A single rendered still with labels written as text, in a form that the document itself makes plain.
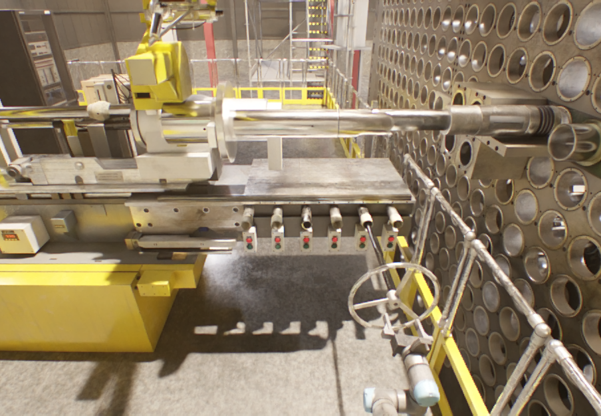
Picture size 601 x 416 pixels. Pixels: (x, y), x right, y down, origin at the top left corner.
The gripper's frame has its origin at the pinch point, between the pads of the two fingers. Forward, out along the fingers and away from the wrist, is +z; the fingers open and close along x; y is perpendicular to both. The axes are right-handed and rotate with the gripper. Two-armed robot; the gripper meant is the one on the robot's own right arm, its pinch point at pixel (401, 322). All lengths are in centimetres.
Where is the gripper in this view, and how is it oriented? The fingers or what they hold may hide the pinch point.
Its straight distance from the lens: 142.9
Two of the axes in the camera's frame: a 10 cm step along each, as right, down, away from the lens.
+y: -2.6, 8.4, 4.8
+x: 9.6, 2.2, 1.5
